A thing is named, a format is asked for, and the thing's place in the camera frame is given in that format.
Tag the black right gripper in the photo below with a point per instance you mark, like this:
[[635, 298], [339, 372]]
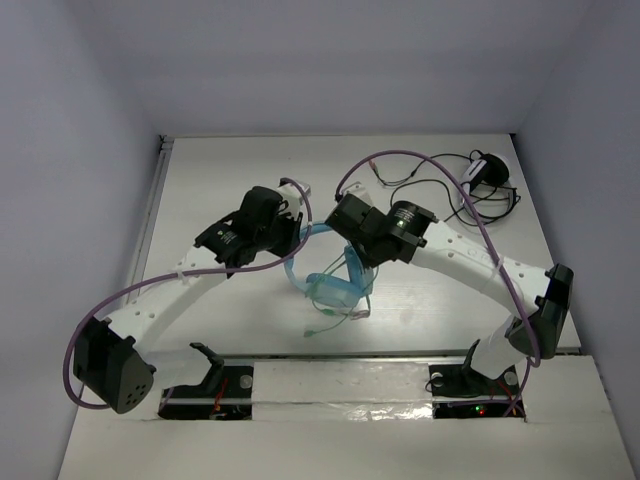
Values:
[[358, 246]]

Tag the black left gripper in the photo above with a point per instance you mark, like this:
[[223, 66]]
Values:
[[288, 232]]

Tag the light blue headphones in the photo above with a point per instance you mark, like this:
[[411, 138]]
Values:
[[331, 291]]

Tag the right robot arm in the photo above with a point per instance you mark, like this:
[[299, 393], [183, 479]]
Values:
[[537, 299]]

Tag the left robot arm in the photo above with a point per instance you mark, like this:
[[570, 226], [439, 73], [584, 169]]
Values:
[[108, 362]]

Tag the white black headphones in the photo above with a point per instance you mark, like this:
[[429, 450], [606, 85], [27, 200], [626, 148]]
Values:
[[488, 170]]

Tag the white front cover panel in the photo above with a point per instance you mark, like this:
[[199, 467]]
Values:
[[340, 390]]

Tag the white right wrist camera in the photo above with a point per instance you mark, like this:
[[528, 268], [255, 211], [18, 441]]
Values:
[[356, 189]]

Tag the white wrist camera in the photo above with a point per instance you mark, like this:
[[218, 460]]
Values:
[[356, 189], [293, 200]]

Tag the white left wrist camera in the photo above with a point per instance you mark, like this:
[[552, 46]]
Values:
[[293, 200]]

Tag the aluminium side rail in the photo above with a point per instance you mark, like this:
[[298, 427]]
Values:
[[137, 265]]

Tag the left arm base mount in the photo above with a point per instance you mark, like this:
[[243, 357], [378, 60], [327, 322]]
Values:
[[223, 394]]

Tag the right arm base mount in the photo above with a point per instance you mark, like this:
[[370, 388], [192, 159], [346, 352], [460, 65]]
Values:
[[462, 393]]

